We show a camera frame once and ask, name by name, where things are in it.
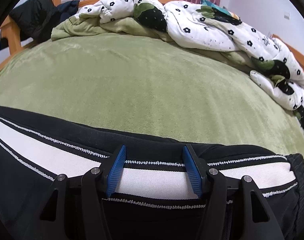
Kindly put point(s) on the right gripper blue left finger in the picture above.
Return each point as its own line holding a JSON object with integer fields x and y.
{"x": 98, "y": 183}

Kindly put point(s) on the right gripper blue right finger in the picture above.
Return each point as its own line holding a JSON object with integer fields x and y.
{"x": 235, "y": 208}

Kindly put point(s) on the black track pants white stripe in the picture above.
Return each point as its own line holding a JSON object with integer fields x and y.
{"x": 153, "y": 198}

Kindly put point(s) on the green plush bed blanket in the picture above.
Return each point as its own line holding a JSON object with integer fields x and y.
{"x": 144, "y": 84}

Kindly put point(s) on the white floral quilt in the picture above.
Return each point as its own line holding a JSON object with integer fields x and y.
{"x": 276, "y": 70}

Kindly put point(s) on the teal patterned pillow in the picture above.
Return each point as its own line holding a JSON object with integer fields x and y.
{"x": 212, "y": 11}

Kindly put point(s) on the navy blue garment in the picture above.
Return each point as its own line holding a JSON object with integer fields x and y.
{"x": 68, "y": 9}

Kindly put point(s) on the wooden bed frame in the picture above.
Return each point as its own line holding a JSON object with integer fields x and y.
{"x": 11, "y": 32}

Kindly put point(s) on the black jacket on rail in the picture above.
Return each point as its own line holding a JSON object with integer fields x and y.
{"x": 36, "y": 18}

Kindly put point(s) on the white wall switch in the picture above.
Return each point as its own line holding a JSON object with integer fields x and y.
{"x": 287, "y": 15}

